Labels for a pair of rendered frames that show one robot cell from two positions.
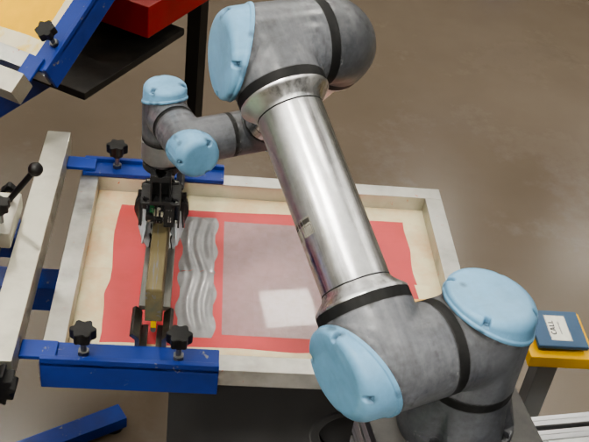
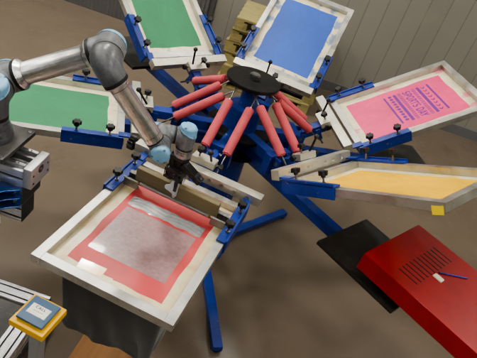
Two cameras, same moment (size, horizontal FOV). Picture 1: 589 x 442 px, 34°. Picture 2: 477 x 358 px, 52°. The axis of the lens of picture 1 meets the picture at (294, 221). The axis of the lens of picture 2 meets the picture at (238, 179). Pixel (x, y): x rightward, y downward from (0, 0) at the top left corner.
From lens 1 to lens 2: 254 cm
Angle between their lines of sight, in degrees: 81
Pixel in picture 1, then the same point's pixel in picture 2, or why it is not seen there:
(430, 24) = not seen: outside the picture
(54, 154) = (245, 190)
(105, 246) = not seen: hidden behind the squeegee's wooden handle
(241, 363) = (103, 194)
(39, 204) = (213, 175)
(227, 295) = (147, 217)
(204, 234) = (189, 227)
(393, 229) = (157, 296)
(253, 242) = (176, 240)
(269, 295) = (140, 228)
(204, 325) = (134, 202)
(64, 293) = not seen: hidden behind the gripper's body
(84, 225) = (205, 192)
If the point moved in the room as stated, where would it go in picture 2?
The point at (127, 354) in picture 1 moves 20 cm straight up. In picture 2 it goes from (126, 171) to (133, 135)
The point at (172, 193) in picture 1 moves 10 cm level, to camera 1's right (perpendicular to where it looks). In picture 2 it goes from (173, 167) to (160, 177)
